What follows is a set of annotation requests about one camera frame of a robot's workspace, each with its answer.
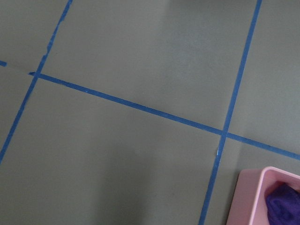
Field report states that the purple cloth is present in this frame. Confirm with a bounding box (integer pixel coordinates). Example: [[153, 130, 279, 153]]
[[266, 184, 300, 225]]

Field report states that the pink bin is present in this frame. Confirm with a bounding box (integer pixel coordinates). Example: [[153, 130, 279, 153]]
[[226, 166, 300, 225]]

